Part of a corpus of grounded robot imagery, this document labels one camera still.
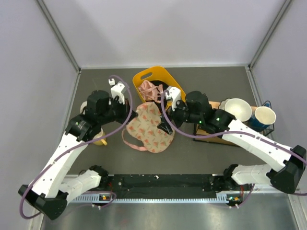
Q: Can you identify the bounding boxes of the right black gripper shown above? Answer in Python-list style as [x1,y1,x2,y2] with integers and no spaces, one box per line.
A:
[157,97,203,135]

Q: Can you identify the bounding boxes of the white mesh laundry bag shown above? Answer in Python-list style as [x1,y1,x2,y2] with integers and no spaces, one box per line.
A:
[80,101,87,115]

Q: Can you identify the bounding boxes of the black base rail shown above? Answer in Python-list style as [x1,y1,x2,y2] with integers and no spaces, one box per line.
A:
[81,173,255,199]

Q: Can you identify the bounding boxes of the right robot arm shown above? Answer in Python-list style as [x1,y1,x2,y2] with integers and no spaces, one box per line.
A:
[161,87,307,195]

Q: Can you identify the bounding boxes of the wire and wood shelf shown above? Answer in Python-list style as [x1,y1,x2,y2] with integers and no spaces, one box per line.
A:
[193,100,275,146]

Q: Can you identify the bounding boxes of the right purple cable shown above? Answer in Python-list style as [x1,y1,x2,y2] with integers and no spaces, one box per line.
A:
[160,92,307,209]

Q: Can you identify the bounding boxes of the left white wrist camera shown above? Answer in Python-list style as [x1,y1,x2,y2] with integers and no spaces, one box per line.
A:
[108,78,126,104]

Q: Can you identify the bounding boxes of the pink satin bra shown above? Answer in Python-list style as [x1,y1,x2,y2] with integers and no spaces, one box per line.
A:
[137,80,157,103]

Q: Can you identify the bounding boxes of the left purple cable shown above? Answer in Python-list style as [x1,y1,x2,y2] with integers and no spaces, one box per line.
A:
[19,74,132,220]

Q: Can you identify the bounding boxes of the black bra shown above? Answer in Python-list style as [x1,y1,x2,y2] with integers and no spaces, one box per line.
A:
[151,80,169,103]

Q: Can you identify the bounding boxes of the blue paper cup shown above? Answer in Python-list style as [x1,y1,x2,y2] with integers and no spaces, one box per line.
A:
[247,106,276,132]

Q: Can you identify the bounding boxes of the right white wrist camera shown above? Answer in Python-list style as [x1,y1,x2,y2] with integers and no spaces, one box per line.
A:
[165,86,181,111]

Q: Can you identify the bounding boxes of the purple cable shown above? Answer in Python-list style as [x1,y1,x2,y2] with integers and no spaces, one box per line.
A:
[19,74,132,220]
[160,92,307,209]

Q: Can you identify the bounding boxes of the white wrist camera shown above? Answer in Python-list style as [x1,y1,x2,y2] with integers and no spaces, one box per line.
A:
[108,78,126,104]
[165,86,181,111]

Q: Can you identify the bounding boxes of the white ceramic bowl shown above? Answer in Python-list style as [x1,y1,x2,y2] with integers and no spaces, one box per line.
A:
[224,98,252,122]

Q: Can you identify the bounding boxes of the yellow plastic basket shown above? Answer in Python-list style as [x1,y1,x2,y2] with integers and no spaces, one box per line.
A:
[132,66,186,103]

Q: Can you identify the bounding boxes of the yellow mug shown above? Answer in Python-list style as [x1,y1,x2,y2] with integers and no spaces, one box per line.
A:
[93,128,107,146]

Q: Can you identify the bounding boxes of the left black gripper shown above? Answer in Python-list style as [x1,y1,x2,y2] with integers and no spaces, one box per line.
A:
[98,95,138,125]

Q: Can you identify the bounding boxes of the floral mesh laundry bag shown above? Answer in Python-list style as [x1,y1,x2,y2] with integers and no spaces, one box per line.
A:
[121,102,175,153]

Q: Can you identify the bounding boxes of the white scalloped plate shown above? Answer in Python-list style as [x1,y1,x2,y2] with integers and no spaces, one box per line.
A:
[218,98,230,110]

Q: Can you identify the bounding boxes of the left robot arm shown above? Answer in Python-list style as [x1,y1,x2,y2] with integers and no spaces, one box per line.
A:
[18,85,136,220]

